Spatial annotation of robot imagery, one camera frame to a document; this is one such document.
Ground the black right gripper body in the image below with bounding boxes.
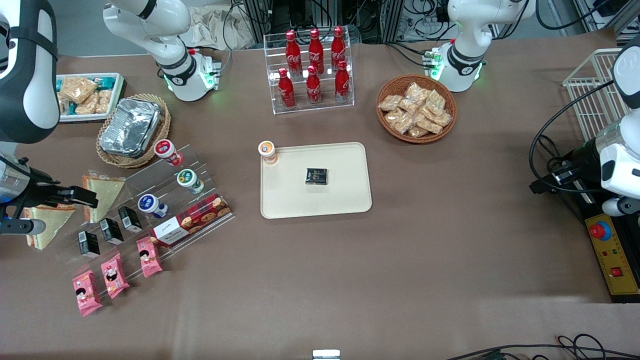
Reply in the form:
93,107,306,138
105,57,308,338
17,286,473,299
17,167,68,208

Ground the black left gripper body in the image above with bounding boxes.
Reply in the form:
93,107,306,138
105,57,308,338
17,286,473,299
565,142,603,188

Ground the triangle sandwich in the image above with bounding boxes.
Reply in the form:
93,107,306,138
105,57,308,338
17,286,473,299
82,172,126,223
24,204,77,251

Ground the cream plastic tray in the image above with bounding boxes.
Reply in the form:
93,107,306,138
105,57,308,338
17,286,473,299
260,142,373,220

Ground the small black barcode box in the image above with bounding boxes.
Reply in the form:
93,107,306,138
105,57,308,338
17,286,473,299
118,206,143,234
77,231,101,258
99,218,124,246

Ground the blue lid gum bottle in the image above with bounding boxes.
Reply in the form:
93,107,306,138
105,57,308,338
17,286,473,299
137,193,169,219

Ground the pink cartoon snack pack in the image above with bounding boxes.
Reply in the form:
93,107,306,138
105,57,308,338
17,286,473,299
136,237,164,278
100,253,130,299
72,270,103,317

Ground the silver foil container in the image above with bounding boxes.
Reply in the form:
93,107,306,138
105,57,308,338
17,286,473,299
100,98,162,159

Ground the light oval wicker basket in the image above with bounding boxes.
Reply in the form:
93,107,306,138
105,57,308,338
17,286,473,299
96,93,172,169

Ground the red lid gum bottle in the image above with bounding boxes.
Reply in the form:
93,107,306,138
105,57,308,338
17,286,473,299
153,139,183,167

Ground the yellow black control box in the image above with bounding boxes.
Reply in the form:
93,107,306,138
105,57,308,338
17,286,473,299
584,212,640,304

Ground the green lid gum bottle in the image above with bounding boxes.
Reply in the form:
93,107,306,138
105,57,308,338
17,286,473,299
176,169,205,195

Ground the white snack bin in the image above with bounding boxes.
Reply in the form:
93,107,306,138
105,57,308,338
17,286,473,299
55,73,126,123

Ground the red plaid cookie box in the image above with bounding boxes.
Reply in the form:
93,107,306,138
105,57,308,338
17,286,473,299
150,195,232,247

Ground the clear acrylic stepped shelf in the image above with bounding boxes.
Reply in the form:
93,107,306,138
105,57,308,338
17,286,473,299
32,145,236,301

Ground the round brown wicker basket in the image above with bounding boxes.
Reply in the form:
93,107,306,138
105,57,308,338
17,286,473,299
376,74,458,145

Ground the orange lid gum bottle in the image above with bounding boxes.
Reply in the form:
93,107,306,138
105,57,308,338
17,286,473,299
258,140,279,166

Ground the crumpled beige cloth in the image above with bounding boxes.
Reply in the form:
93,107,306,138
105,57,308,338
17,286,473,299
192,5,257,51

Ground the red cola bottle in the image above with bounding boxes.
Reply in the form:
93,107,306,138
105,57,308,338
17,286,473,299
334,60,351,103
331,26,347,71
278,68,296,109
308,28,325,75
285,30,302,77
306,65,322,106

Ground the clear acrylic bottle rack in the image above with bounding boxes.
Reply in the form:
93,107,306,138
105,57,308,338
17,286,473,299
263,31,355,116

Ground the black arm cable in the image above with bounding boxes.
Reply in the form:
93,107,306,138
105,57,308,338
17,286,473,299
529,80,617,195

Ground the white wire basket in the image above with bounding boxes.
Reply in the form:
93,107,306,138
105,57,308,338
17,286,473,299
562,48,632,143

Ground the black floor cable bundle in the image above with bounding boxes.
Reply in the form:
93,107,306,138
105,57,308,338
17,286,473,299
445,334,640,360

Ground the black aluminium frame rack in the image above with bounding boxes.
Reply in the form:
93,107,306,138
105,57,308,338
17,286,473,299
242,0,407,45

